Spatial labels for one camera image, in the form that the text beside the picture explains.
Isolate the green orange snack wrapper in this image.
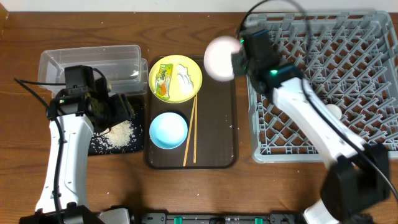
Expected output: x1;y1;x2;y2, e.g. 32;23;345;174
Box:
155;63;174;100

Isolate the light blue bowl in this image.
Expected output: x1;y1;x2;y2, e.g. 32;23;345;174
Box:
149;112;188;150

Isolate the pale pink bowl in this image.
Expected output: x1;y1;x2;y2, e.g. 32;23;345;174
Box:
203;35;241;82

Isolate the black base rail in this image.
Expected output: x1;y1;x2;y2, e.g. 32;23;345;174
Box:
141;213;307;224

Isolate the grey plastic dishwasher rack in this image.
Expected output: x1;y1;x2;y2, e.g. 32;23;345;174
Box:
245;11;397;164

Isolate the wooden chopstick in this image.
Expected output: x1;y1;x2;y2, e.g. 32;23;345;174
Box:
183;95;197;167
193;95;198;164

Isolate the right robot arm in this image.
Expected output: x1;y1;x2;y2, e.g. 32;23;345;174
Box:
231;27;397;223

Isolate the white rice pile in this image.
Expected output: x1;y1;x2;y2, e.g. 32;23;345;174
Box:
89;121;144;156

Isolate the white tissue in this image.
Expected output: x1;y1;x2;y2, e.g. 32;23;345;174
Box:
177;64;193;95

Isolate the brown plastic serving tray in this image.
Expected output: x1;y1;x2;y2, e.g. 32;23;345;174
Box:
144;55;238;169

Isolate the yellow round plate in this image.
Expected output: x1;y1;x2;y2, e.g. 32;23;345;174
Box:
149;55;203;103

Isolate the small white cup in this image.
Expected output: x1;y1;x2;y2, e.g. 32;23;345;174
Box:
326;104;342;119

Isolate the black plastic waste tray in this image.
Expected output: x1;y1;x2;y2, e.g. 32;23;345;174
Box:
88;97;145;156

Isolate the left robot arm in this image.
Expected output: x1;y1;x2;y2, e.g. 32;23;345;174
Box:
19;93;134;223

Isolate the clear plastic waste bin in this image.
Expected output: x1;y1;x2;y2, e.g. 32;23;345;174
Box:
37;45;148;96

